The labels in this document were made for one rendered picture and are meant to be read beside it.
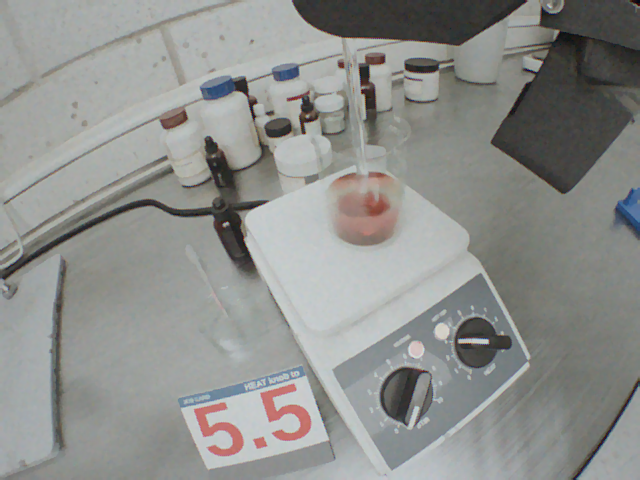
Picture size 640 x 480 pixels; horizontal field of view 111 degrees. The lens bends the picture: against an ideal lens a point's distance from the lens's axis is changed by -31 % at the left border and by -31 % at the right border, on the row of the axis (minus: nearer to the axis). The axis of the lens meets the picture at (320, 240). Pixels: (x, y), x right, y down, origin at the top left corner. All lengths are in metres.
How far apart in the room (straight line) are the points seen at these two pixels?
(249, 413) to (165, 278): 0.20
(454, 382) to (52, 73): 0.64
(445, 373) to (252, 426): 0.13
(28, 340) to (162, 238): 0.22
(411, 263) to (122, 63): 0.53
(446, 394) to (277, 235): 0.15
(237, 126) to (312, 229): 0.27
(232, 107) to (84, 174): 0.29
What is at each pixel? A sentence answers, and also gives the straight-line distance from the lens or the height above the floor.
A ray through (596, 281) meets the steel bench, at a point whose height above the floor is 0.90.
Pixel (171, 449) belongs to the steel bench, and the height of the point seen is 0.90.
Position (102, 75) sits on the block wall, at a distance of 0.60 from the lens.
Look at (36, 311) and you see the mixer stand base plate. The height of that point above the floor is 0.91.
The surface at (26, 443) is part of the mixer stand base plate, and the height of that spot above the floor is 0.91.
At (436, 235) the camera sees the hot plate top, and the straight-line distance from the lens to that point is 0.21.
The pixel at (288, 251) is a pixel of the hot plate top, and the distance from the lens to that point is 0.20.
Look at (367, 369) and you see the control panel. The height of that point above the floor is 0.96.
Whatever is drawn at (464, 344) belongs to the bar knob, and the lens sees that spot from 0.20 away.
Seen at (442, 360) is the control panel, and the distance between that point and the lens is 0.20.
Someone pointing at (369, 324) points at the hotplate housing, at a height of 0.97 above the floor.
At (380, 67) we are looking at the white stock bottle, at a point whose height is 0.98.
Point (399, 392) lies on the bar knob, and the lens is 0.19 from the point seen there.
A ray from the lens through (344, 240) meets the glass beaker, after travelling 0.19.
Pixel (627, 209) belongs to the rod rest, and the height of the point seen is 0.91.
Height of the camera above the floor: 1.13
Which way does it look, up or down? 45 degrees down
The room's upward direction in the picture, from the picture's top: 11 degrees counter-clockwise
